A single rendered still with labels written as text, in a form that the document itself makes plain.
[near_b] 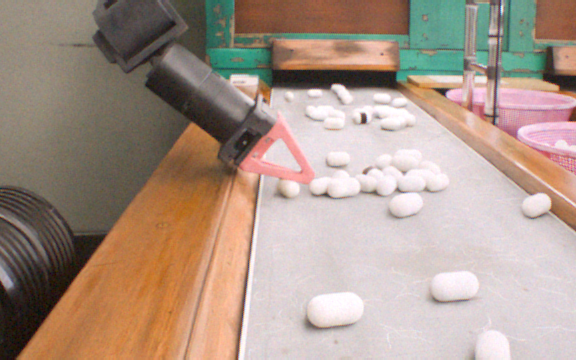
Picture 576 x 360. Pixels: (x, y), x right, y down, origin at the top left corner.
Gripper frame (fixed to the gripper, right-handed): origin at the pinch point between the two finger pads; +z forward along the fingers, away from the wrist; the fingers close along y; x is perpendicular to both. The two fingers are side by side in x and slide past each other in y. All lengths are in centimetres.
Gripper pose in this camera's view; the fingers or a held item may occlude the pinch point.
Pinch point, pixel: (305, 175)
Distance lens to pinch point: 72.7
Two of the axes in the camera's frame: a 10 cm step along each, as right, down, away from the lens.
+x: -6.2, 7.5, 2.0
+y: -0.2, -2.7, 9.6
